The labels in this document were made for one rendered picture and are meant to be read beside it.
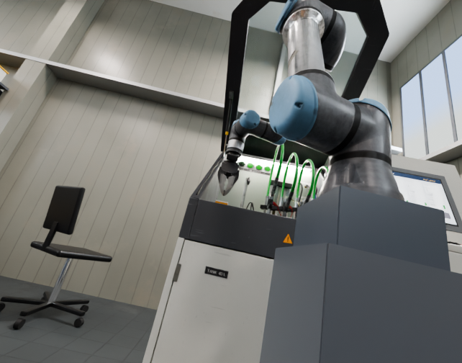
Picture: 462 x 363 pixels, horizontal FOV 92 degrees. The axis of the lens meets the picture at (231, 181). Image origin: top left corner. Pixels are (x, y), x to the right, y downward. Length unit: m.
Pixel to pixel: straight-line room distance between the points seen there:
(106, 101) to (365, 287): 4.17
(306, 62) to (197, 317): 0.81
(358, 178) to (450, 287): 0.19
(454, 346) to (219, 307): 0.62
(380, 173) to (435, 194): 1.15
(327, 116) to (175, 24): 4.91
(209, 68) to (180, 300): 4.02
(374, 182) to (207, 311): 0.66
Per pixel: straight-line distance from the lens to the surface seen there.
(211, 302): 0.87
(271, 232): 0.87
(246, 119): 0.92
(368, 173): 0.47
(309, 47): 0.63
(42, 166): 4.10
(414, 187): 1.57
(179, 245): 0.88
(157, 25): 5.27
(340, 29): 0.86
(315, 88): 0.47
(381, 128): 0.54
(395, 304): 0.38
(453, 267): 1.17
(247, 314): 0.87
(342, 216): 0.39
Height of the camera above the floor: 0.75
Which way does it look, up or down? 19 degrees up
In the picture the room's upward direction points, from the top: 13 degrees clockwise
